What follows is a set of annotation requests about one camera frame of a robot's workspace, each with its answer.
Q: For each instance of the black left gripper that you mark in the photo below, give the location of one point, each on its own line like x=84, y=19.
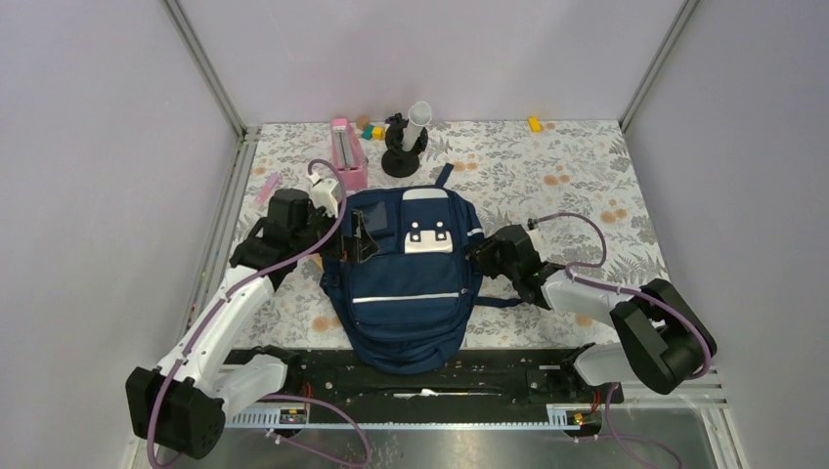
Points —
x=356, y=248

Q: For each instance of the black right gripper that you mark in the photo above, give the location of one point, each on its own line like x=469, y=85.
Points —
x=481, y=254

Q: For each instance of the navy blue backpack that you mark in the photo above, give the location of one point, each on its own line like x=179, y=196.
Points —
x=405, y=309

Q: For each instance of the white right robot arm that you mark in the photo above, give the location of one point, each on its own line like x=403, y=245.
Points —
x=661, y=342

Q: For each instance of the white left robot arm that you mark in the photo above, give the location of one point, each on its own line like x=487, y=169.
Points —
x=184, y=402

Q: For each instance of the pink rack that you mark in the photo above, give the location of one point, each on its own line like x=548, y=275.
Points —
x=348, y=156

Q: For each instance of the black round stand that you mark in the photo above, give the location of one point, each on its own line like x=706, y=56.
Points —
x=398, y=163

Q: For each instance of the pink highlighter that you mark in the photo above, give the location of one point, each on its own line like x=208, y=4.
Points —
x=270, y=184

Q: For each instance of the green block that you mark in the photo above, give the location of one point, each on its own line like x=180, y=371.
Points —
x=367, y=133

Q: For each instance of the brown round block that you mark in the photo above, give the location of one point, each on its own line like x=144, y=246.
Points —
x=362, y=122

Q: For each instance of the yellow block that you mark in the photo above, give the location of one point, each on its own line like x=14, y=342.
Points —
x=534, y=125

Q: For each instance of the white cylinder on stand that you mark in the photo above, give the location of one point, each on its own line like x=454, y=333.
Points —
x=419, y=115

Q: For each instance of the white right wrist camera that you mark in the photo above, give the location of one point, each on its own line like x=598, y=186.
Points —
x=536, y=238

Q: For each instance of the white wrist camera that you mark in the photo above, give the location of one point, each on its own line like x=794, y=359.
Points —
x=325, y=194
x=536, y=238

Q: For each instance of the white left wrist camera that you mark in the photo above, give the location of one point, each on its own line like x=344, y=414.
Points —
x=325, y=194

